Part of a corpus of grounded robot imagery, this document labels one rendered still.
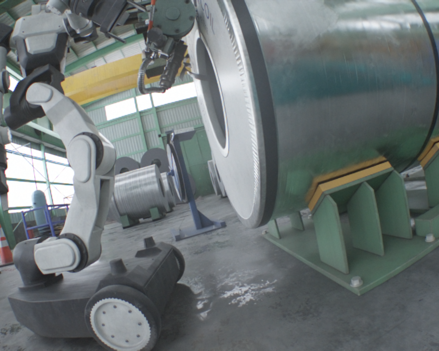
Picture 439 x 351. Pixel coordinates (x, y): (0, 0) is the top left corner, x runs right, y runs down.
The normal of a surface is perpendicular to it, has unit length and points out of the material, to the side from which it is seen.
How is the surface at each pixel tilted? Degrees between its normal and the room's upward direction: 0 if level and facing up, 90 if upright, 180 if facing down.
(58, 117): 114
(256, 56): 105
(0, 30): 89
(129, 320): 90
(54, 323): 90
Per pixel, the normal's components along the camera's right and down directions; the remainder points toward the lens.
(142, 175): -0.07, -0.59
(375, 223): -0.96, 0.25
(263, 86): 0.18, 0.29
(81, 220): 0.01, -0.05
